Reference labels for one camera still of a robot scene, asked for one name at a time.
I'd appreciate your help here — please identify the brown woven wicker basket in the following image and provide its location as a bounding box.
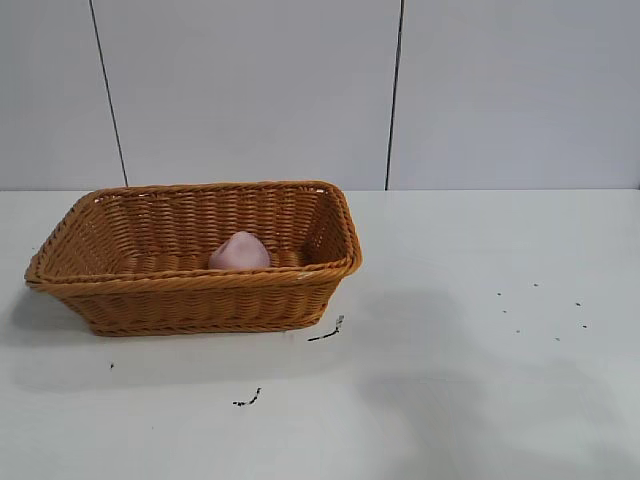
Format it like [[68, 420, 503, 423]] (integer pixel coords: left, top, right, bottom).
[[23, 179, 365, 337]]

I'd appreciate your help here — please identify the pink peach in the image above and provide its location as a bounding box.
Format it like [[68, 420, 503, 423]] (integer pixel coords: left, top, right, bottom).
[[208, 230, 273, 272]]

